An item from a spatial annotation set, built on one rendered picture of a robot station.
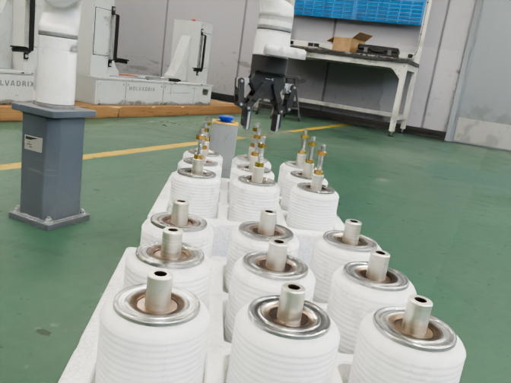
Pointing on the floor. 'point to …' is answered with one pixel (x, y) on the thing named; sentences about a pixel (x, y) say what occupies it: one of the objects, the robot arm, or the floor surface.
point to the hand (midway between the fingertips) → (260, 124)
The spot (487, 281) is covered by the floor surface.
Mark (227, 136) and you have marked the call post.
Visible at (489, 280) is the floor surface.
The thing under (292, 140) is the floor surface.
